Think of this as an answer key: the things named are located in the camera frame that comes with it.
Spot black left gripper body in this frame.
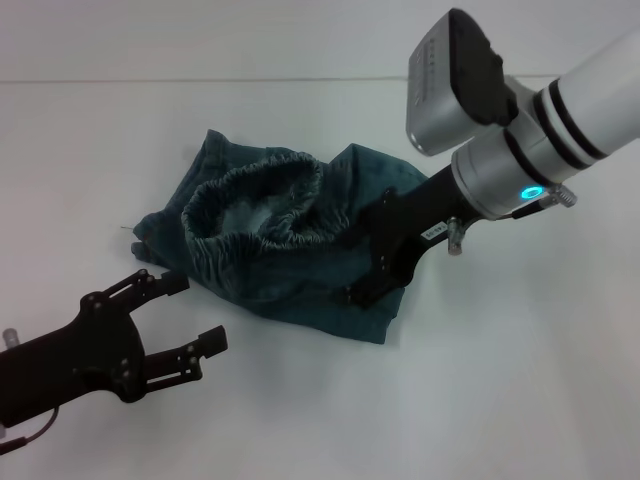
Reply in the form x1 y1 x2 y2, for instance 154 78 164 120
0 293 150 427

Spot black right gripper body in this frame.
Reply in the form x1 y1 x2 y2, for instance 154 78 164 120
363 166 482 290

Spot blue denim shorts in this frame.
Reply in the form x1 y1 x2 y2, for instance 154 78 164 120
118 128 432 347

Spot silver right gripper fitting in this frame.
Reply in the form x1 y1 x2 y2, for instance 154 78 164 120
446 216 470 258

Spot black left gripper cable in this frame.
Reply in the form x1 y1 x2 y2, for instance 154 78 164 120
0 406 62 452

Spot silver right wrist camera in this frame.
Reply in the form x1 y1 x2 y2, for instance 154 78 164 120
406 6 520 157

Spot right gripper cable with plug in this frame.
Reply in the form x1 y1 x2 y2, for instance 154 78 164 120
508 181 580 222

